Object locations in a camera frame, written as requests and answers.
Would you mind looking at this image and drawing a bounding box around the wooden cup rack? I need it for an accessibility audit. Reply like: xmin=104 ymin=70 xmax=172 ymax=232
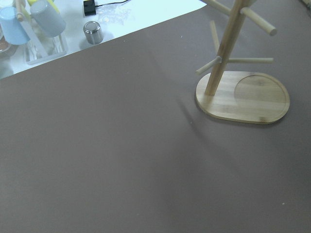
xmin=195 ymin=0 xmax=290 ymax=124

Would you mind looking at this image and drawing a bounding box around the stainless steel cup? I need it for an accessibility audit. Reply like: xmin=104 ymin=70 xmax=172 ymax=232
xmin=83 ymin=21 xmax=104 ymax=45

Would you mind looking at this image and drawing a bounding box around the grey cup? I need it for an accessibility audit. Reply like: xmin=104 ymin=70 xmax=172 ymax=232
xmin=30 ymin=0 xmax=66 ymax=37

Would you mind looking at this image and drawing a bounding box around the light blue cup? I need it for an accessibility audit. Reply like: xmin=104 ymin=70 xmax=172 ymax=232
xmin=0 ymin=6 xmax=30 ymax=45

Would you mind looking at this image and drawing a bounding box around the black adapter box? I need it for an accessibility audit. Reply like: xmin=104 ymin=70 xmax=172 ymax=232
xmin=83 ymin=0 xmax=96 ymax=16

